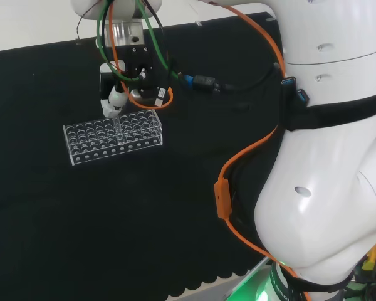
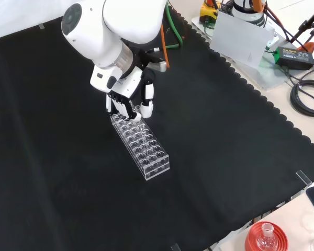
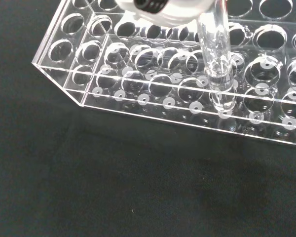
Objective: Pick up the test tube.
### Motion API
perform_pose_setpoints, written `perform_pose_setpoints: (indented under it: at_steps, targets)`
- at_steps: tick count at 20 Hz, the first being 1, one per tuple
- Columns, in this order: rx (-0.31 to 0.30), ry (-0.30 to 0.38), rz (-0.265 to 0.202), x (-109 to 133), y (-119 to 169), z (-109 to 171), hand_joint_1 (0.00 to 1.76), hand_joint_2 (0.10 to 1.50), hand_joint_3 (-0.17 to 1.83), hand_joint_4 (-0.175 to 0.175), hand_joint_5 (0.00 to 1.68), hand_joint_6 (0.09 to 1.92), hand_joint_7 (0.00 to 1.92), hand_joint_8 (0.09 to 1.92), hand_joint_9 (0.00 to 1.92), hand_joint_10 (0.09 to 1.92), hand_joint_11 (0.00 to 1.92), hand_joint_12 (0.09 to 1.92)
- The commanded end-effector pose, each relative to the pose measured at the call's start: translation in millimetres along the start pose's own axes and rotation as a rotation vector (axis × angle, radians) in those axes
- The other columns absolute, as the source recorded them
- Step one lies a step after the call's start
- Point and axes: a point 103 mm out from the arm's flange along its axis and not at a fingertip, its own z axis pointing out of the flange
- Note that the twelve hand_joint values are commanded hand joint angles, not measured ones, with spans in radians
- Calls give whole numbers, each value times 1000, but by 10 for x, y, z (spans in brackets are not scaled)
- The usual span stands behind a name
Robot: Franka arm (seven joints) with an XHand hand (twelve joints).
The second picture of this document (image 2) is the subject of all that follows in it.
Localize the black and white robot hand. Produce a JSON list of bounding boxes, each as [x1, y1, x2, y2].
[[89, 64, 155, 121]]

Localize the clear glass test tube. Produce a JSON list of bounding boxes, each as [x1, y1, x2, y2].
[[132, 104, 148, 143]]

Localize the clear plastic test tube rack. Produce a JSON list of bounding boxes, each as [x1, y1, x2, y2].
[[110, 112, 170, 181]]

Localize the black bench cloth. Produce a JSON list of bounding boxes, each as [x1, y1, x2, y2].
[[0, 5, 314, 251]]

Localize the yellow stop button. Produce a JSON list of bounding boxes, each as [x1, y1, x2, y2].
[[200, 0, 221, 26]]

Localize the pale board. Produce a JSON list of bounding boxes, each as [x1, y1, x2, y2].
[[210, 11, 275, 70]]

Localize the black power adapter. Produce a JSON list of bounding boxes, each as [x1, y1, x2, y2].
[[274, 46, 314, 71]]

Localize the black tripod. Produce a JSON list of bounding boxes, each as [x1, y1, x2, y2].
[[289, 0, 314, 53]]

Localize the clear round-bottom flask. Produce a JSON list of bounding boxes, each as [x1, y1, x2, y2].
[[256, 223, 277, 251]]

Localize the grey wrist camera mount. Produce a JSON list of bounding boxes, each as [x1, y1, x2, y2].
[[136, 46, 170, 73]]

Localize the orange cable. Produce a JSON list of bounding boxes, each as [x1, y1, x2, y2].
[[160, 25, 171, 69]]

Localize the green cable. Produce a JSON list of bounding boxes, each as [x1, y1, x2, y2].
[[165, 4, 184, 50]]

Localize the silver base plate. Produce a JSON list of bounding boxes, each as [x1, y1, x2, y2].
[[190, 15, 299, 92]]

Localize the coiled black cable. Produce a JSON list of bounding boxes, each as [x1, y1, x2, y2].
[[289, 79, 314, 118]]

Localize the red ring stand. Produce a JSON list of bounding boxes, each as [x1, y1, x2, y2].
[[244, 221, 288, 251]]

